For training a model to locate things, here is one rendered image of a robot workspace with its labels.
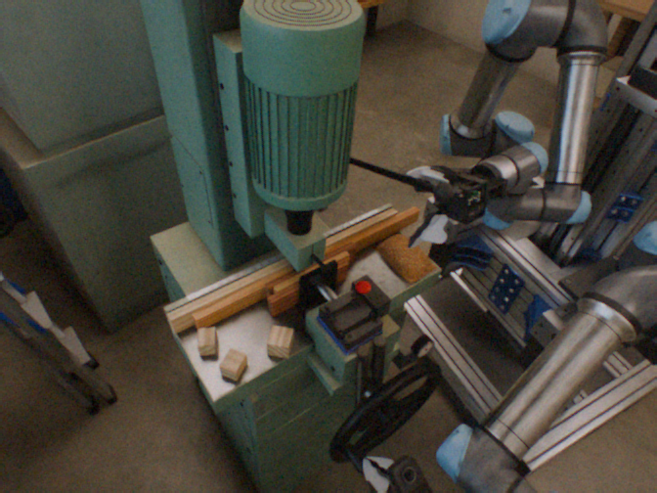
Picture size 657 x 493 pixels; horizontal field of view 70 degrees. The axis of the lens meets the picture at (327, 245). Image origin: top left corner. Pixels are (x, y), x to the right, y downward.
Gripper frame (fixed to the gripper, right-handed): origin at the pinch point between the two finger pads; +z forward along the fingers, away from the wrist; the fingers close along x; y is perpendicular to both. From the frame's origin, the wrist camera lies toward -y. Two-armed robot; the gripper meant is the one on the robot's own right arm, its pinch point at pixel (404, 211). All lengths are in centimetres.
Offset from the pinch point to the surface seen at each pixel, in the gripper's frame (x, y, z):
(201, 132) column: -15.0, -30.8, 23.2
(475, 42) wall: 38, -233, -297
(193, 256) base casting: 22, -53, 27
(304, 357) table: 29.4, -8.6, 21.1
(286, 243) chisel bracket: 7.7, -18.1, 15.8
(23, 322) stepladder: 35, -78, 71
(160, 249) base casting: 20, -59, 33
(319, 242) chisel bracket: 7.8, -13.8, 10.7
